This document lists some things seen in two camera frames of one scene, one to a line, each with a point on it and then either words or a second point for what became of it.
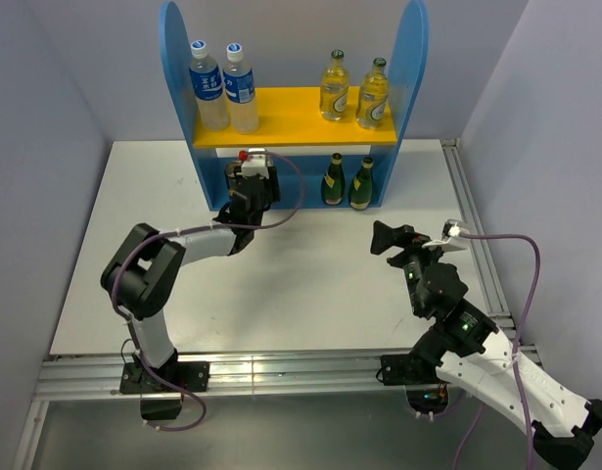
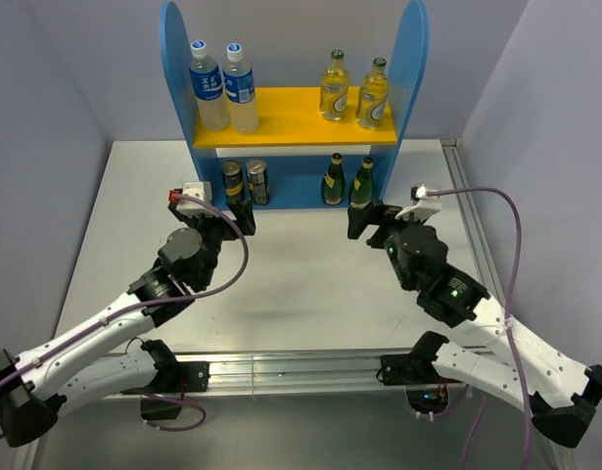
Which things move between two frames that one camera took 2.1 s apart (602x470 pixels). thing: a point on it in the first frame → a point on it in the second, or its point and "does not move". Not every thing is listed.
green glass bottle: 361,187 does not move
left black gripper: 272,187 → 242,211
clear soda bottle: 373,96 does not move
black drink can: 230,174 does not move
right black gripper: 403,236 → 379,213
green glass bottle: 333,184 does not move
